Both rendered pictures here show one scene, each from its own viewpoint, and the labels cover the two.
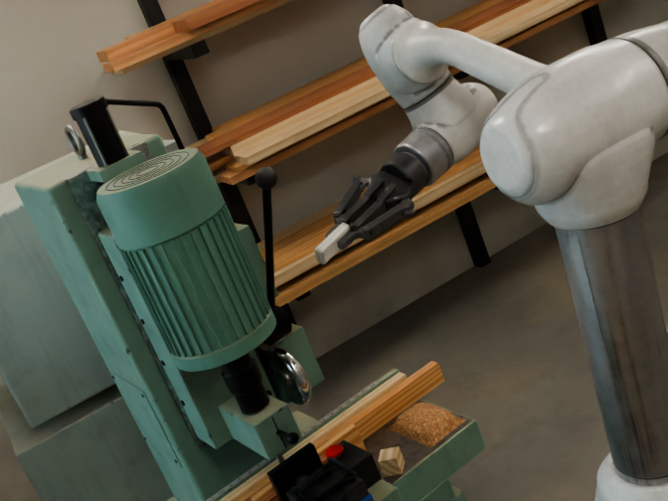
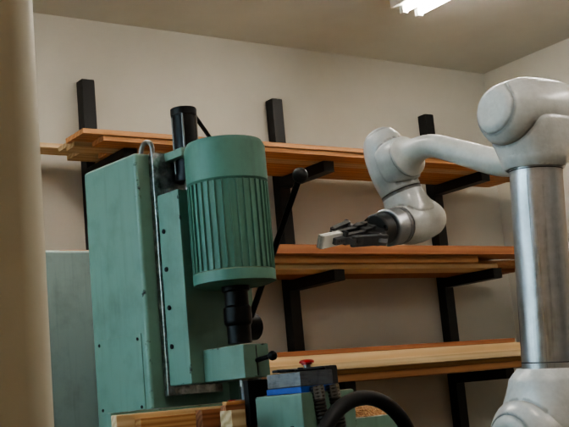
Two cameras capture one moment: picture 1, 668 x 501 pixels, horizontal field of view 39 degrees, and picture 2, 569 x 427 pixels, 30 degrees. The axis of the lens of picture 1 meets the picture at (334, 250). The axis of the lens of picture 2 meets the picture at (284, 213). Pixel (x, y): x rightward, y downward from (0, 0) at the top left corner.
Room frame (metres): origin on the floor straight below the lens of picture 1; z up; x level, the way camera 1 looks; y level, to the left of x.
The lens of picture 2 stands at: (-0.79, 0.69, 0.95)
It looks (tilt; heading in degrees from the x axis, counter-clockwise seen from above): 10 degrees up; 345
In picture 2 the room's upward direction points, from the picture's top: 5 degrees counter-clockwise
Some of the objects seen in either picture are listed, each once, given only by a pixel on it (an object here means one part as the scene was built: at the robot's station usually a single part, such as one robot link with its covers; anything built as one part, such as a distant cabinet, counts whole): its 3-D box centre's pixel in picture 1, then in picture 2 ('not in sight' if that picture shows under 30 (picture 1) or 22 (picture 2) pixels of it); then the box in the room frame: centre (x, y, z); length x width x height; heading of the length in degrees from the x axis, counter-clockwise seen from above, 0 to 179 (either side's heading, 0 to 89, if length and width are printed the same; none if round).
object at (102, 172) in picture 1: (107, 151); (185, 146); (1.53, 0.28, 1.54); 0.08 x 0.08 x 0.17; 27
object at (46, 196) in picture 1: (166, 332); (157, 318); (1.66, 0.35, 1.16); 0.22 x 0.22 x 0.72; 27
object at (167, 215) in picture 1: (188, 259); (229, 213); (1.41, 0.22, 1.35); 0.18 x 0.18 x 0.31
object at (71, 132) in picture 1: (76, 141); (146, 153); (1.66, 0.35, 1.55); 0.06 x 0.02 x 0.07; 27
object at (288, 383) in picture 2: (335, 483); (306, 378); (1.23, 0.13, 0.99); 0.13 x 0.11 x 0.06; 117
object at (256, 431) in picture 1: (261, 424); (236, 366); (1.42, 0.22, 1.03); 0.14 x 0.07 x 0.09; 27
